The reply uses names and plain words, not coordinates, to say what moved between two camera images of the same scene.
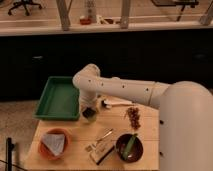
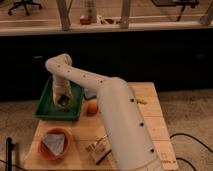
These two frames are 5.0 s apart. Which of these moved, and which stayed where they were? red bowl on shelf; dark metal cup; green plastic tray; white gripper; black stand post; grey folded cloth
Moved: white gripper; dark metal cup
Stayed: green plastic tray; black stand post; red bowl on shelf; grey folded cloth
